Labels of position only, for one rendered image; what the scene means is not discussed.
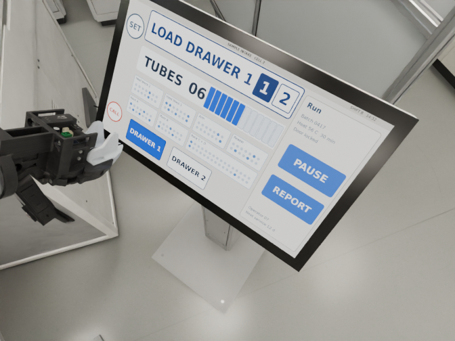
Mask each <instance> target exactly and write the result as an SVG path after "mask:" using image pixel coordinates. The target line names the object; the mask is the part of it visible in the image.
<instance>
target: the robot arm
mask: <svg viewBox="0 0 455 341"><path fill-rule="evenodd" d="M64 111H65V109H64V108H63V109H54V110H37V111H28V112H26V118H25V125H24V127H22V128H16V129H6V130H3V129H2V128H1V127H0V199H3V198H6V197H9V196H12V195H15V197H16V198H17V199H18V200H19V201H20V203H21V204H22V205H23V207H22V209H23V211H24V212H25V214H26V216H27V217H29V218H31V219H32V220H33V221H34V222H36V221H38V222H39V223H40V224H42V226H44V225H46V224H47V223H48V222H50V221H51V220H52V219H54V218H55V217H57V216H58V214H57V212H56V211H55V210H54V208H55V206H54V205H53V203H52V202H51V200H50V199H49V198H47V197H46V196H45V195H44V193H43V192H42V191H41V189H40V188H39V186H38V185H37V184H36V182H35V180H34V179H33V177H34V178H35V179H36V180H37V181H38V182H39V183H41V184H42V185H45V184H47V183H49V184H50V185H51V186H54V185H58V186H64V187H66V186H67V185H72V184H75V183H79V184H82V183H84V182H86V181H92V180H95V179H98V178H100V177H101V176H103V175H104V174H105V173H106V172H107V171H108V170H109V169H110V168H111V166H112V165H113V164H114V163H115V162H116V160H117V159H118V157H119V156H120V154H121V152H122V150H123V145H122V144H121V143H119V142H118V133H117V132H113V133H111V134H109V136H108V137H107V139H106V140H104V125H103V123H102V122H101V121H95V122H93V123H92V124H91V126H90V127H89V128H88V130H87V131H86V132H85V133H84V132H82V130H83V129H82V128H81V127H80V126H79V125H78V124H77V119H76V118H75V117H74V116H72V115H70V114H65V113H64ZM54 112H55V113H56V115H50V116H39V114H46V113H54Z"/></svg>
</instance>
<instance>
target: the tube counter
mask: <svg viewBox="0 0 455 341"><path fill-rule="evenodd" d="M184 97H185V98H186V99H188V100H190V101H191V102H193V103H195V104H196V105H198V106H200V107H201V108H203V109H205V110H206V111H208V112H210V113H211V114H214V115H215V116H217V117H218V118H220V119H222V120H224V121H225V122H227V123H228V124H230V125H232V126H233V127H236V128H237V129H239V130H240V131H242V132H243V133H246V134H247V135H249V136H250V137H252V138H254V139H256V140H257V141H259V142H261V143H262V144H264V145H266V146H267V147H269V148H271V149H272V150H273V149H274V147H275V145H276V144H277V142H278V140H279V138H280V136H281V134H282V133H283V131H284V129H285V128H286V126H284V125H283V124H281V123H279V122H278V121H276V120H274V119H273V118H270V117H269V116H267V115H265V114H264V113H262V112H260V111H258V110H256V109H254V108H253V107H251V106H249V105H247V104H246V103H244V102H242V101H240V100H239V99H237V98H235V97H233V96H231V95H230V94H228V93H226V92H225V91H222V90H221V89H219V88H217V87H216V86H214V85H212V84H210V83H208V82H206V81H205V80H203V79H201V78H200V77H198V76H196V75H195V74H192V77H191V79H190V82H189V85H188V88H187V90H186V94H185V96H184Z"/></svg>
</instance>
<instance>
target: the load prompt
mask: <svg viewBox="0 0 455 341"><path fill-rule="evenodd" d="M144 40H145V41H147V42H149V43H151V44H153V45H154V46H156V47H158V48H160V49H162V50H163V51H166V52H167V53H169V54H171V55H172V56H174V57H176V58H177V59H179V60H181V61H183V62H185V63H187V64H189V65H190V66H192V67H194V68H195V69H197V70H199V71H201V72H203V73H205V74H206V75H208V76H210V77H212V78H213V79H215V80H217V81H219V82H220V83H223V84H224V85H226V86H228V87H230V88H231V89H233V90H235V91H237V92H239V93H241V94H243V95H244V96H246V97H248V98H249V99H251V100H253V101H255V102H257V103H258V104H260V105H262V106H264V107H266V108H267V109H269V110H271V111H272V112H275V113H276V114H278V115H280V116H282V117H283V118H285V119H287V120H290V118H291V117H292V115H293V113H294V111H295V110H296V108H297V106H298V105H299V102H300V101H301V99H302V97H303V95H304V94H305V92H306V89H305V88H303V87H301V86H299V85H297V84H296V83H294V82H292V81H290V80H288V79H286V78H284V77H282V76H280V75H279V74H276V73H275V72H272V71H271V70H268V69H267V68H264V67H263V66H261V65H259V64H257V63H255V62H253V61H251V60H249V59H247V58H246V57H244V56H242V55H240V54H238V53H236V52H234V51H232V50H230V49H228V48H227V47H224V46H223V45H220V44H218V43H216V42H214V41H213V40H211V39H209V38H207V37H205V36H203V35H201V34H199V33H197V32H196V31H194V30H192V29H190V28H188V27H186V26H184V25H182V24H180V23H179V22H176V21H174V20H172V19H170V18H168V17H166V16H164V15H163V14H161V13H159V12H157V11H155V10H153V9H151V12H150V17H149V20H148V24H147V27H146V32H145V35H144Z"/></svg>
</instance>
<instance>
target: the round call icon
mask: <svg viewBox="0 0 455 341"><path fill-rule="evenodd" d="M124 109H125V107H124V106H122V105H120V104H119V103H118V102H116V101H114V100H113V99H111V98H110V97H109V98H108V104H107V107H106V113H105V117H106V118H108V119H110V120H111V121H112V122H114V123H116V124H117V125H118V126H120V125H121V120H122V117H123V112H124Z"/></svg>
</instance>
